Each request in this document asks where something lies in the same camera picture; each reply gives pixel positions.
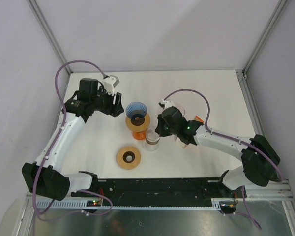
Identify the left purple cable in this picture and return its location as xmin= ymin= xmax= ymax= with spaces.
xmin=31 ymin=59 xmax=114 ymax=221

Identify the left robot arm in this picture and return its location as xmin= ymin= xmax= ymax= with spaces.
xmin=22 ymin=75 xmax=124 ymax=201

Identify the grey cable duct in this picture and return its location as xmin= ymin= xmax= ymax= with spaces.
xmin=34 ymin=198 xmax=233 ymax=210

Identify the blue glass dripper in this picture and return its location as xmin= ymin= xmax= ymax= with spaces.
xmin=125 ymin=102 xmax=148 ymax=121

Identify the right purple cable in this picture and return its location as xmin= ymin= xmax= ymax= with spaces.
xmin=163 ymin=88 xmax=286 ymax=230

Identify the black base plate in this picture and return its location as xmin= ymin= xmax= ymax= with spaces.
xmin=70 ymin=177 xmax=248 ymax=207

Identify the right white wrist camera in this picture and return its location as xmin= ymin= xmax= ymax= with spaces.
xmin=158 ymin=99 xmax=175 ymax=110

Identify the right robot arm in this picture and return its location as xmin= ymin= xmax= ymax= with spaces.
xmin=155 ymin=105 xmax=282 ymax=197

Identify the clear glass carafe brown collar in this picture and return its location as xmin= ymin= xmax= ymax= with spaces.
xmin=143 ymin=130 xmax=160 ymax=151

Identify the coffee filter pack orange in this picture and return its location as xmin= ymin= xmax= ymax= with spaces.
xmin=174 ymin=116 xmax=204 ymax=148

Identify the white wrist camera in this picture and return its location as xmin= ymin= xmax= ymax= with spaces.
xmin=158 ymin=99 xmax=175 ymax=110
xmin=102 ymin=75 xmax=119 ymax=95

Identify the pink glass dripper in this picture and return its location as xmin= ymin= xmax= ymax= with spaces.
xmin=174 ymin=101 xmax=185 ymax=116

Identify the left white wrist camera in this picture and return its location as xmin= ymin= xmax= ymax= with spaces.
xmin=102 ymin=75 xmax=119 ymax=95

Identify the orange glass carafe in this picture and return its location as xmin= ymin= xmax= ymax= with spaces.
xmin=132 ymin=131 xmax=146 ymax=141

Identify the wooden dripper ring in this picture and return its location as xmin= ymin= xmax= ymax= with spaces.
xmin=125 ymin=113 xmax=151 ymax=133
xmin=116 ymin=146 xmax=142 ymax=170

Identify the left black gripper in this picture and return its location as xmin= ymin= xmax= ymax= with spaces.
xmin=90 ymin=86 xmax=123 ymax=117

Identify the purple cable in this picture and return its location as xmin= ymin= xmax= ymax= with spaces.
xmin=163 ymin=88 xmax=286 ymax=230
xmin=31 ymin=59 xmax=114 ymax=221

